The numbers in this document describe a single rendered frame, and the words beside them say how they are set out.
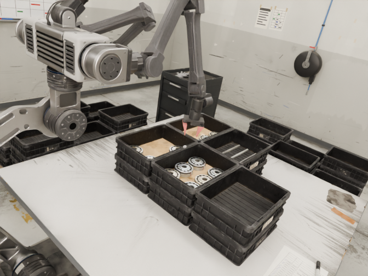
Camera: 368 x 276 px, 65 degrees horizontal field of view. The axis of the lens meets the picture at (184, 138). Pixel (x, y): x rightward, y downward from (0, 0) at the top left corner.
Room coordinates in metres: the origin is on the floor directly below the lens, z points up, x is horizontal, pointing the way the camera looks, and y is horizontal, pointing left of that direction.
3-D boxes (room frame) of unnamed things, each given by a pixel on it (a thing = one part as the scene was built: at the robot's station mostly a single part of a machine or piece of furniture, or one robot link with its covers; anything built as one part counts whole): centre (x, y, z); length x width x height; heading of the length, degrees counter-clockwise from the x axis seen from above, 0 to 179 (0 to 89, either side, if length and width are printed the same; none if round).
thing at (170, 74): (3.33, 0.02, 0.45); 0.60 x 0.45 x 0.90; 144
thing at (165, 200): (1.31, -0.09, 0.76); 0.40 x 0.30 x 0.12; 142
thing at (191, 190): (1.31, -0.09, 0.92); 0.40 x 0.30 x 0.02; 142
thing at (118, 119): (2.60, 0.62, 0.37); 0.40 x 0.30 x 0.45; 144
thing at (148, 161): (1.50, 0.15, 0.92); 0.40 x 0.30 x 0.02; 142
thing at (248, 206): (1.13, -0.33, 0.87); 0.40 x 0.30 x 0.11; 142
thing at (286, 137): (2.91, -0.90, 0.37); 0.40 x 0.30 x 0.45; 54
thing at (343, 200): (1.57, -1.06, 0.71); 0.22 x 0.19 x 0.01; 144
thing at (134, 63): (1.06, 0.25, 1.45); 0.09 x 0.08 x 0.12; 54
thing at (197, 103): (1.37, -0.04, 1.23); 0.07 x 0.06 x 0.07; 144
